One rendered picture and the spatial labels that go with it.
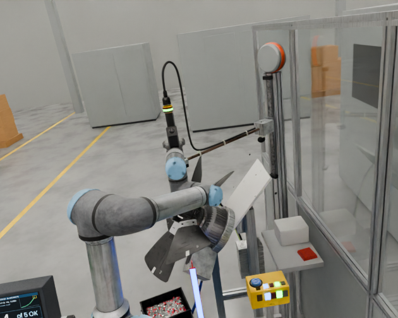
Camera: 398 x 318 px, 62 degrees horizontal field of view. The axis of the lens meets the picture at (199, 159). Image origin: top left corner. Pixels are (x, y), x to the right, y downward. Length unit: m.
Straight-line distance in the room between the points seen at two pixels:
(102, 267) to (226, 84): 6.22
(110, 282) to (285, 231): 1.14
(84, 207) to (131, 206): 0.14
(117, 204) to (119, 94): 8.08
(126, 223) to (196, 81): 6.23
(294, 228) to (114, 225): 1.27
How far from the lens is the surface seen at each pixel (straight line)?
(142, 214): 0.94
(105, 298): 1.15
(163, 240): 1.83
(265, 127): 1.89
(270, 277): 1.51
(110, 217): 0.93
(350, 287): 1.80
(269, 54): 1.91
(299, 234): 2.01
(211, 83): 7.04
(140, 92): 8.82
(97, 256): 1.07
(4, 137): 9.69
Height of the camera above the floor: 2.08
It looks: 21 degrees down
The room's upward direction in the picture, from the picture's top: 8 degrees counter-clockwise
